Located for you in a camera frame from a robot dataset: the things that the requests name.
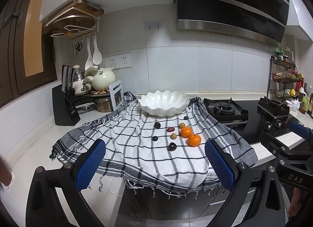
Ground orange mandarin front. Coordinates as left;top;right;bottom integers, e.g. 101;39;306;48
188;134;202;147

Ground orange mandarin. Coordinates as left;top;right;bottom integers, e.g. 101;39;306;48
188;134;202;147
180;126;192;138

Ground dark plum front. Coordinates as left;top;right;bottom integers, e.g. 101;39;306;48
167;142;177;152

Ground dark plum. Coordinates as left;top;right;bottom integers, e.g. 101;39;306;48
154;122;161;129
167;142;177;152

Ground tan longan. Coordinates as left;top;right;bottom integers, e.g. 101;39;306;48
179;122;185;129
170;133;177;139

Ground tan longan front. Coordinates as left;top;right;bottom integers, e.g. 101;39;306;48
170;133;177;139

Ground red jujube date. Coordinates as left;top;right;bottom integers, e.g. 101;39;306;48
167;127;175;132

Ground person's right hand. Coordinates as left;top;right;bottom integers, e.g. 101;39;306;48
288;188;301;216

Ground black gas stove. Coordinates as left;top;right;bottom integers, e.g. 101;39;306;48
203;97;302;144

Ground checkered white grey cloth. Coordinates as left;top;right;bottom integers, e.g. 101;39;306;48
50;92;258;197

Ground black knife block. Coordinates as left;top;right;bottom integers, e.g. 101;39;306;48
52;65;80;126

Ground white scalloped ceramic bowl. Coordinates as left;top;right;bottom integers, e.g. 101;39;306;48
138;90;190;117

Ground stainless steel pot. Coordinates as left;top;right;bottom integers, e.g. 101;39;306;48
94;97;113;112

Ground white small pot with lid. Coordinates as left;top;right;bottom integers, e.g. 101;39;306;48
73;65;92;95

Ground black range hood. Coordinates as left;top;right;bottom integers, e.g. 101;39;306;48
176;0;290;46

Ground white rack stand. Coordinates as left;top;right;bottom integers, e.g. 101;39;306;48
109;80;124;111

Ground cream ceramic pot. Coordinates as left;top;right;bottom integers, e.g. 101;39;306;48
83;66;116;91

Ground brown wooden door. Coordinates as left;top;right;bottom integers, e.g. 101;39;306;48
1;0;57;107

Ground white ladle spoon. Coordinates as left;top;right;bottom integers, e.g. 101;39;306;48
85;37;93;71

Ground white rice spoon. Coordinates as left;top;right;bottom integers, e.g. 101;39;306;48
93;35;102;65

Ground black scissors hanging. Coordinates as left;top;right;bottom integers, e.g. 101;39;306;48
74;42;83;58

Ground wooden cutting boards on rack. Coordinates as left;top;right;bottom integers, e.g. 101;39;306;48
43;0;104;39

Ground black wire spice rack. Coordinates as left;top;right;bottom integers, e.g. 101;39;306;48
266;55;304;102

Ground wall socket panel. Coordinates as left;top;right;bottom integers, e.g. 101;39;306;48
104;53;132;69

